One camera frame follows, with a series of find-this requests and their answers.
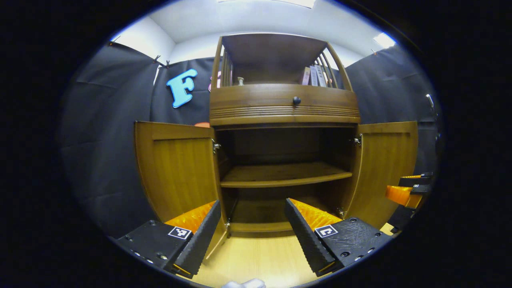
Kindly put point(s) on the wooden inner shelf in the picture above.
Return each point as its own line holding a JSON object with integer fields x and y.
{"x": 280, "y": 176}

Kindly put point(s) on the wooden cabinet drawer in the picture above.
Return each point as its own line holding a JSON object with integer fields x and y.
{"x": 248, "y": 98}

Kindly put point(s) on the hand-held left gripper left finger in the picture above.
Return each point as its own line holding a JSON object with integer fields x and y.
{"x": 200, "y": 244}

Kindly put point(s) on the metal door hinge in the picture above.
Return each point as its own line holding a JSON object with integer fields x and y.
{"x": 227, "y": 224}
{"x": 341, "y": 212}
{"x": 357, "y": 140}
{"x": 216, "y": 146}

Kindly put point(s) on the grey book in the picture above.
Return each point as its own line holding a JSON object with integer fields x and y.
{"x": 314, "y": 76}

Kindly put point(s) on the purple book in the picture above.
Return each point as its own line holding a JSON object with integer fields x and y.
{"x": 305, "y": 76}

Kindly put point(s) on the wooden cabinet door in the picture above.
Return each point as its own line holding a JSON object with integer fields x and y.
{"x": 386, "y": 172}
{"x": 176, "y": 172}

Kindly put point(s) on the white book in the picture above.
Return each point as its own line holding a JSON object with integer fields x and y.
{"x": 321, "y": 76}

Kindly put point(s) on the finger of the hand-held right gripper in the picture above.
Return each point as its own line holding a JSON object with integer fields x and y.
{"x": 400, "y": 195}
{"x": 420, "y": 181}

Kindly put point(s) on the ceiling light panel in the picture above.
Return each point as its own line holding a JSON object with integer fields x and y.
{"x": 384, "y": 40}
{"x": 268, "y": 2}

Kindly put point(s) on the black backdrop cloth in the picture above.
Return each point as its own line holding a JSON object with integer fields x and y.
{"x": 104, "y": 160}

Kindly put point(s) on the black drawer knob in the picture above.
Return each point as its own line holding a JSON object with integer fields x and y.
{"x": 296, "y": 100}

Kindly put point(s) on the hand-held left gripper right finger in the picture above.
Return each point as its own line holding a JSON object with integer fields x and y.
{"x": 310, "y": 244}

